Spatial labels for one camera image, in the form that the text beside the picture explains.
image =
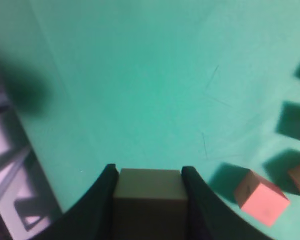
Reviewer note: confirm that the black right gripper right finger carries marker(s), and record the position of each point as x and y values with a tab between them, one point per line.
209	218

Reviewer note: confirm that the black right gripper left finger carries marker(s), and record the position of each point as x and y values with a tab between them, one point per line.
91	216

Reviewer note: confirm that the pink cube with dark mark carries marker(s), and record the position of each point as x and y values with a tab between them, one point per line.
260	198

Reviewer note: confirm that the metal frame beside table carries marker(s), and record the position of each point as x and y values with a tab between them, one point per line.
27	203

